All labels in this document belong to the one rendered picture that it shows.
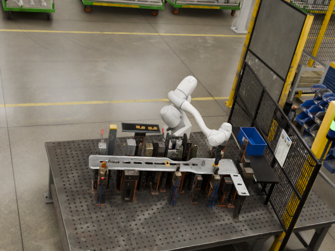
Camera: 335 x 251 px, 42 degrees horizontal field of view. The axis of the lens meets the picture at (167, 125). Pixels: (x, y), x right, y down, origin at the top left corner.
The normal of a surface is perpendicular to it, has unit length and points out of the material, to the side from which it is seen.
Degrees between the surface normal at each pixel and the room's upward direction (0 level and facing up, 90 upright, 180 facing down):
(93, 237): 0
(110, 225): 0
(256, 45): 91
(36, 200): 0
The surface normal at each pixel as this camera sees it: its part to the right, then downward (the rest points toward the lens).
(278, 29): -0.93, 0.04
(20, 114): 0.17, -0.84
